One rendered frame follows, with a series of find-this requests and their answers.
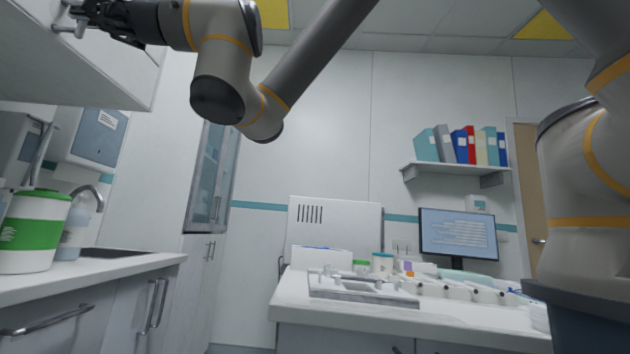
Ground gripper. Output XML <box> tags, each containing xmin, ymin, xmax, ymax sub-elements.
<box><xmin>81</xmin><ymin>0</ymin><xmax>170</xmax><ymax>51</ymax></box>

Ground grey procedure tray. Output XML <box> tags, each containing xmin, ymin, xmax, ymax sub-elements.
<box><xmin>306</xmin><ymin>267</ymin><xmax>423</xmax><ymax>311</ymax></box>

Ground white instrument rack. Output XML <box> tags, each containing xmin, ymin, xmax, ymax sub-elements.
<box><xmin>397</xmin><ymin>274</ymin><xmax>521</xmax><ymax>308</ymax></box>

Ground white blue towel dispenser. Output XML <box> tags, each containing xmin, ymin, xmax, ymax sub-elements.
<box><xmin>45</xmin><ymin>105</ymin><xmax>132</xmax><ymax>185</ymax></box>

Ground yellow ceiling panel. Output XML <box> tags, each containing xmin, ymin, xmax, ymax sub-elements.
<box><xmin>511</xmin><ymin>8</ymin><xmax>576</xmax><ymax>42</ymax></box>
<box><xmin>252</xmin><ymin>0</ymin><xmax>291</xmax><ymax>31</ymax></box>

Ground grey curved tap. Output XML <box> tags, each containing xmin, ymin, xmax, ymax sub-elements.
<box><xmin>68</xmin><ymin>184</ymin><xmax>106</xmax><ymax>214</ymax></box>

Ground pale blue soap bottle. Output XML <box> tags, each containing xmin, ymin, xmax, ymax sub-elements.
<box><xmin>53</xmin><ymin>189</ymin><xmax>93</xmax><ymax>262</ymax></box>

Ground green and white canister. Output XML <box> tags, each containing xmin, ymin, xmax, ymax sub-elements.
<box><xmin>0</xmin><ymin>187</ymin><xmax>74</xmax><ymax>276</ymax></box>

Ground grey sink basin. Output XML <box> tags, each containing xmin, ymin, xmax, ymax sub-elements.
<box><xmin>78</xmin><ymin>246</ymin><xmax>155</xmax><ymax>260</ymax></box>

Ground white counter cabinet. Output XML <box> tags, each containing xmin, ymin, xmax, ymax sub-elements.
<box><xmin>0</xmin><ymin>251</ymin><xmax>189</xmax><ymax>354</ymax></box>

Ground tall white cupboard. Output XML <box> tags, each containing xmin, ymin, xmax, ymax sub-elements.
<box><xmin>161</xmin><ymin>233</ymin><xmax>229</xmax><ymax>354</ymax></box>

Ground white vented machine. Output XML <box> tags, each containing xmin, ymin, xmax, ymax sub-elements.
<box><xmin>282</xmin><ymin>194</ymin><xmax>386</xmax><ymax>270</ymax></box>

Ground white flat box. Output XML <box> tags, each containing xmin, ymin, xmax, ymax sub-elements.
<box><xmin>289</xmin><ymin>243</ymin><xmax>355</xmax><ymax>272</ymax></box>

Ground teal binder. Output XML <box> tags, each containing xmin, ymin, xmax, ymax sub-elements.
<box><xmin>481</xmin><ymin>125</ymin><xmax>502</xmax><ymax>168</ymax></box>
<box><xmin>412</xmin><ymin>127</ymin><xmax>441</xmax><ymax>164</ymax></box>

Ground grey binder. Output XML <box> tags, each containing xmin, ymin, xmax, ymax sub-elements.
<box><xmin>432</xmin><ymin>123</ymin><xmax>458</xmax><ymax>165</ymax></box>

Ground teal lid white jar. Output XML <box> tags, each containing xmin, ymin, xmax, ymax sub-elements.
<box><xmin>370</xmin><ymin>251</ymin><xmax>395</xmax><ymax>275</ymax></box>

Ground blue binder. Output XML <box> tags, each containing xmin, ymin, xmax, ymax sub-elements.
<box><xmin>495</xmin><ymin>131</ymin><xmax>510</xmax><ymax>169</ymax></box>
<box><xmin>449</xmin><ymin>128</ymin><xmax>470</xmax><ymax>165</ymax></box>

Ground red binder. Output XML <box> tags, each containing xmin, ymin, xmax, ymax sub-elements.
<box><xmin>462</xmin><ymin>124</ymin><xmax>478</xmax><ymax>166</ymax></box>

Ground beige binder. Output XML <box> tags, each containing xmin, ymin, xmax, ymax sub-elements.
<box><xmin>473</xmin><ymin>129</ymin><xmax>490</xmax><ymax>168</ymax></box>

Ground black computer monitor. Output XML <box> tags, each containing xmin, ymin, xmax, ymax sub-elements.
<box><xmin>417</xmin><ymin>206</ymin><xmax>501</xmax><ymax>271</ymax></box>

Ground white bench cabinet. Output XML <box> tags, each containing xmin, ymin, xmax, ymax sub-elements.
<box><xmin>267</xmin><ymin>264</ymin><xmax>555</xmax><ymax>354</ymax></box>

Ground wooden door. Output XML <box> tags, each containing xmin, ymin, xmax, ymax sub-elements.
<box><xmin>505</xmin><ymin>116</ymin><xmax>549</xmax><ymax>281</ymax></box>

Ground white stacked dishes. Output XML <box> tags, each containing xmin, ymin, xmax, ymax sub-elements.
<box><xmin>527</xmin><ymin>299</ymin><xmax>551</xmax><ymax>335</ymax></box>

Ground grey drawer handle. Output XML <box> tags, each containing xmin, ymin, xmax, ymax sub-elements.
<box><xmin>50</xmin><ymin>0</ymin><xmax>91</xmax><ymax>40</ymax></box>

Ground white wall dispenser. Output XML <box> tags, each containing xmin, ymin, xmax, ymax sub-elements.
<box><xmin>0</xmin><ymin>110</ymin><xmax>58</xmax><ymax>192</ymax></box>

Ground glass door wall cabinet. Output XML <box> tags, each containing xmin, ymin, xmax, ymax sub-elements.
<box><xmin>182</xmin><ymin>120</ymin><xmax>243</xmax><ymax>235</ymax></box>

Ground grey cabinet bar handle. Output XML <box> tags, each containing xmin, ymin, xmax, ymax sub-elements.
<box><xmin>137</xmin><ymin>276</ymin><xmax>171</xmax><ymax>338</ymax></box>
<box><xmin>0</xmin><ymin>302</ymin><xmax>97</xmax><ymax>339</ymax></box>

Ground white wall shelf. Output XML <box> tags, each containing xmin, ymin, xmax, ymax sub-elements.
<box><xmin>398</xmin><ymin>160</ymin><xmax>513</xmax><ymax>190</ymax></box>

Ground white wall box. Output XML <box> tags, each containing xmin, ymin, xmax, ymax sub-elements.
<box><xmin>464</xmin><ymin>193</ymin><xmax>489</xmax><ymax>214</ymax></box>

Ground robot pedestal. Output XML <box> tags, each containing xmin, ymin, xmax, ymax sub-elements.
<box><xmin>520</xmin><ymin>278</ymin><xmax>630</xmax><ymax>354</ymax></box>

